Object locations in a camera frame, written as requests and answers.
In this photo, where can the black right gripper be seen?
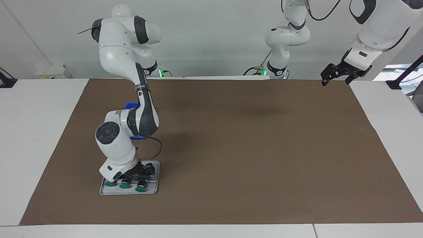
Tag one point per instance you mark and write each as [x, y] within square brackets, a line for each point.
[142, 167]

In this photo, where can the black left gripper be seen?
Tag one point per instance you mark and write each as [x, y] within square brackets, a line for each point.
[343, 69]

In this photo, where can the green push button switch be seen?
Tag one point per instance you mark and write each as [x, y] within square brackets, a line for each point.
[110, 183]
[140, 189]
[125, 185]

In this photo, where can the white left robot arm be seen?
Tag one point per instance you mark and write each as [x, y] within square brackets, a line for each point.
[284, 36]

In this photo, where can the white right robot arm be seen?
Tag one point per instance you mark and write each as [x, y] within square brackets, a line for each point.
[115, 56]

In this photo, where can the grey metal tray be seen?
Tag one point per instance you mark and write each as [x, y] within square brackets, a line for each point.
[152, 188]

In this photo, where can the blue plastic bin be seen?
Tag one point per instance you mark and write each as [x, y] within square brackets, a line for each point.
[132, 105]

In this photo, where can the grey chair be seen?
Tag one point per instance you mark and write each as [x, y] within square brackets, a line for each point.
[418, 99]

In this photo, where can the brown table mat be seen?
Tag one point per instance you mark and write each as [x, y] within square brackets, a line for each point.
[231, 181]

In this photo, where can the white box yellow label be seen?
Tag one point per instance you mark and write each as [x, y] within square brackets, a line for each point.
[49, 72]

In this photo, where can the black stand base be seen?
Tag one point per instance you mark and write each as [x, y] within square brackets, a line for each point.
[6, 82]

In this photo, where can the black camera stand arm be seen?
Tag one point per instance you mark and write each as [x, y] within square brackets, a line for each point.
[395, 85]

